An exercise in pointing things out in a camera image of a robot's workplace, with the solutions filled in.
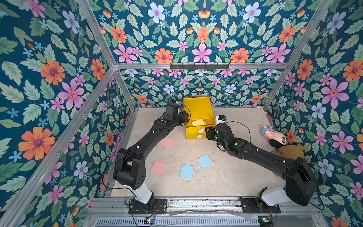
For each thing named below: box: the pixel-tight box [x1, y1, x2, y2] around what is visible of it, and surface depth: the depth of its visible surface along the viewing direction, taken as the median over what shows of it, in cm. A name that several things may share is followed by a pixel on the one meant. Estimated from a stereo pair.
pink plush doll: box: [260, 124, 289, 149], surface depth 93 cm
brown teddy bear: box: [270, 143, 308, 160], surface depth 84 cm
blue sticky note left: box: [179, 164, 195, 179], surface depth 88 cm
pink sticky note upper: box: [159, 136, 176, 151], surface depth 101 cm
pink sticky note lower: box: [149, 159, 167, 175], surface depth 90 cm
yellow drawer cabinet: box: [183, 96, 217, 140], surface depth 91 cm
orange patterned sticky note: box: [191, 119, 207, 127], surface depth 90 cm
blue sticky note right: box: [196, 153, 214, 170], surface depth 92 cm
